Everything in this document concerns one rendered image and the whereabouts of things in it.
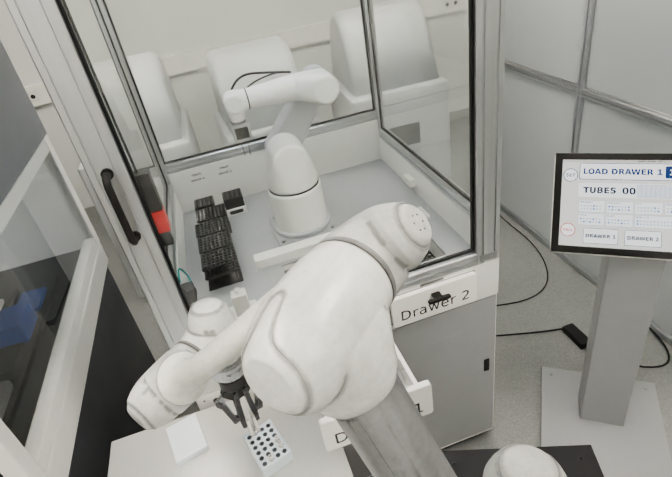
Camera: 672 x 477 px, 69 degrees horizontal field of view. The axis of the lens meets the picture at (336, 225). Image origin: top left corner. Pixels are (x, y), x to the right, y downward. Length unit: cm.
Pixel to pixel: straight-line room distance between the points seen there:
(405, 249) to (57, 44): 78
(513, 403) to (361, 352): 189
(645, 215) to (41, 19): 158
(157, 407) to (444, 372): 110
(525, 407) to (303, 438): 125
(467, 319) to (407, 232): 110
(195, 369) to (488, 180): 93
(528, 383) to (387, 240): 193
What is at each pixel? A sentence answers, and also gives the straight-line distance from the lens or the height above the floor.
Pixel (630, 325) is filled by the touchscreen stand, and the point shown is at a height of 59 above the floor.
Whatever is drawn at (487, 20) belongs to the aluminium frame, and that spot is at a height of 166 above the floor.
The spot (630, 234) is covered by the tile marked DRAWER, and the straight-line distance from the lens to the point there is 167.
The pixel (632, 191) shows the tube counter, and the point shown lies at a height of 111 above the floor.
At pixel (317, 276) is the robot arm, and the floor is 157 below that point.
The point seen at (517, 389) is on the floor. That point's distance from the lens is 248.
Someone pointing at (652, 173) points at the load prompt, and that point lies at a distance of 171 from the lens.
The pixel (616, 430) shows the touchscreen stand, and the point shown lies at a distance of 239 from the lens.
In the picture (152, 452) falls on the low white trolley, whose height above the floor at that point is 76.
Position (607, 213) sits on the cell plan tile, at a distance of 167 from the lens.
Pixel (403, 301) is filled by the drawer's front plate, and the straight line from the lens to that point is 151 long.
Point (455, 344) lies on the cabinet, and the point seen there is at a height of 63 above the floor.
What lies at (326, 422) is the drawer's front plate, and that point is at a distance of 124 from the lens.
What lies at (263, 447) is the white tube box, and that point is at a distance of 141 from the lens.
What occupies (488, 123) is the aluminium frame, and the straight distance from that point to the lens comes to 137.
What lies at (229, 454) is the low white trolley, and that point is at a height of 76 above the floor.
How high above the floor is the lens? 192
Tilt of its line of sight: 32 degrees down
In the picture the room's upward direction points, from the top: 10 degrees counter-clockwise
